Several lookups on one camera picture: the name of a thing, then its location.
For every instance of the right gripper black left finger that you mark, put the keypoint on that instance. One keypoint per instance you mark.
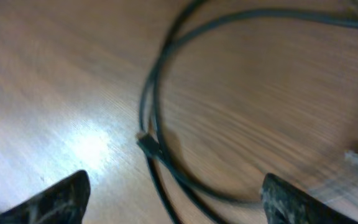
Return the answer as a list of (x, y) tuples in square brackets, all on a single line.
[(62, 203)]

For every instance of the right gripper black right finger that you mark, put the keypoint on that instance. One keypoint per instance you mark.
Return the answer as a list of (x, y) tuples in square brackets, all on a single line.
[(283, 203)]

